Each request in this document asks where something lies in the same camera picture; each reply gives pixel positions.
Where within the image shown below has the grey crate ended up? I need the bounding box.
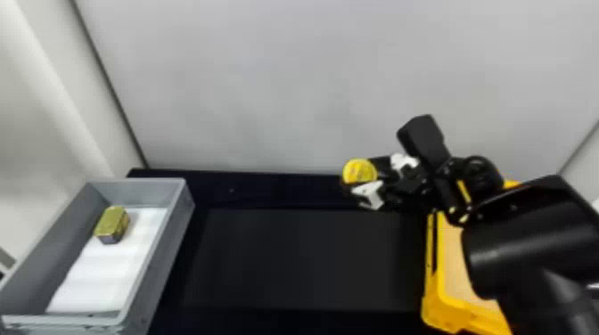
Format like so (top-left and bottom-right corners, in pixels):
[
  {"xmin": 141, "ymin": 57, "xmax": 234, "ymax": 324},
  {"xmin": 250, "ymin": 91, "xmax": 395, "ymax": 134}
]
[{"xmin": 0, "ymin": 176, "xmax": 196, "ymax": 335}]

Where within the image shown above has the yellow tray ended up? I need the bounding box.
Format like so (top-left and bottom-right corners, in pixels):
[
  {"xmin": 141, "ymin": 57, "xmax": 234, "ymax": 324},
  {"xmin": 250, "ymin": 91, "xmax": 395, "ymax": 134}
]
[{"xmin": 419, "ymin": 179, "xmax": 521, "ymax": 335}]

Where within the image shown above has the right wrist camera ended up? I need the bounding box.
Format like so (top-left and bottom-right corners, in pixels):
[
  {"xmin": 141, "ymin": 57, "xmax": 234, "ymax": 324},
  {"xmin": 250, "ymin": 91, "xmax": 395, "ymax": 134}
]
[{"xmin": 396, "ymin": 113, "xmax": 454, "ymax": 172}]

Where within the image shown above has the black mat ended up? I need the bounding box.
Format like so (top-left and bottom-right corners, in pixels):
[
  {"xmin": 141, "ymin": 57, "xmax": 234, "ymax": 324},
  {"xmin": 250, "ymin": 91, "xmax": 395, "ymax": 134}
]
[{"xmin": 181, "ymin": 207, "xmax": 424, "ymax": 312}]

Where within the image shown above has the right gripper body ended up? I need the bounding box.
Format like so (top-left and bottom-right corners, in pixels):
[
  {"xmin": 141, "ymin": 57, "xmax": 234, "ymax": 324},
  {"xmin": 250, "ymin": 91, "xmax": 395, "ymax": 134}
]
[{"xmin": 380, "ymin": 160, "xmax": 440, "ymax": 214}]

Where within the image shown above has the white foam pad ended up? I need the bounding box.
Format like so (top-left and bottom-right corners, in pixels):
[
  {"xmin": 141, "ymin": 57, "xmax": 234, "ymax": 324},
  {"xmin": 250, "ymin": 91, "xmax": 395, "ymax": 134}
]
[{"xmin": 45, "ymin": 206, "xmax": 169, "ymax": 315}]

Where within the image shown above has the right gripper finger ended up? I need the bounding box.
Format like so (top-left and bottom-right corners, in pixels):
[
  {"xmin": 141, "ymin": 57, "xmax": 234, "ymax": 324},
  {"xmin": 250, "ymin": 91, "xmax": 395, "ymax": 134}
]
[
  {"xmin": 349, "ymin": 180, "xmax": 390, "ymax": 211},
  {"xmin": 368, "ymin": 152, "xmax": 421, "ymax": 177}
]

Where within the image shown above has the yellow can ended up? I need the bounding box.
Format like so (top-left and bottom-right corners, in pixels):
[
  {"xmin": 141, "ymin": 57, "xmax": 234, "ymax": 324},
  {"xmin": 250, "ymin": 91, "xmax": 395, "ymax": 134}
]
[{"xmin": 341, "ymin": 158, "xmax": 379, "ymax": 185}]

